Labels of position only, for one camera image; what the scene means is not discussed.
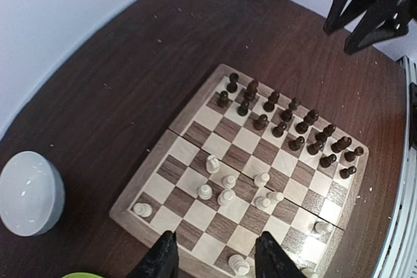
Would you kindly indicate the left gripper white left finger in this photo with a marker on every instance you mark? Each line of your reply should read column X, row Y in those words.
column 161, row 260

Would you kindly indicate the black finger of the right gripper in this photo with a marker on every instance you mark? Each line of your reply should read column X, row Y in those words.
column 383, row 20

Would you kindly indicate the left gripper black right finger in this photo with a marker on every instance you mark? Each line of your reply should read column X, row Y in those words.
column 271, row 261

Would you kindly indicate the wooden chess board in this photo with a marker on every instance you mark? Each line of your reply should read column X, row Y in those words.
column 262, row 184

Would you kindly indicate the white pawn on board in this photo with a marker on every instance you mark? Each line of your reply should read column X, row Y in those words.
column 322, row 227

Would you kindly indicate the white knight chess piece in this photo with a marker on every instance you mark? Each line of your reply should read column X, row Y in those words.
column 212, row 164

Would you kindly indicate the white corner rook piece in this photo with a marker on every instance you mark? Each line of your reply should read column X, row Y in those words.
column 142, row 209

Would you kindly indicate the green plastic plate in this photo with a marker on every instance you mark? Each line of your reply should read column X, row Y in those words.
column 81, row 275

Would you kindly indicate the white ceramic bowl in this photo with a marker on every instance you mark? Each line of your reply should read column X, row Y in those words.
column 32, row 194

